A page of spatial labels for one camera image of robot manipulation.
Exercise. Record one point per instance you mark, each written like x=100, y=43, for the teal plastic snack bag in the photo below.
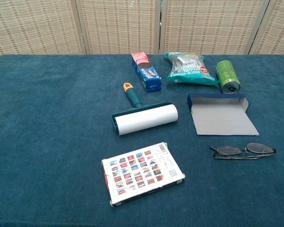
x=189, y=68

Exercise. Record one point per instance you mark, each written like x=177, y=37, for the dark blue glasses case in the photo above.
x=222, y=118

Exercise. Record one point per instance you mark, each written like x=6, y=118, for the green white lint roller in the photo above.
x=144, y=118

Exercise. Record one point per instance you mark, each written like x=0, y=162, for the green drink can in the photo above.
x=227, y=73

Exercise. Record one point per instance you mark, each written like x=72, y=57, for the teal blue tablecloth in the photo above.
x=49, y=118

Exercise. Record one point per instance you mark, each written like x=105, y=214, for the pink and blue carton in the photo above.
x=146, y=73

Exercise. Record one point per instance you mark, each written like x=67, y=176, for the black-framed eyeglasses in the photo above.
x=227, y=150

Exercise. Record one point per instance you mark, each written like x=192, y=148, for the woven bamboo folding screen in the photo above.
x=120, y=26

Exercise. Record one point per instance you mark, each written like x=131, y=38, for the white postcard box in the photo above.
x=142, y=175

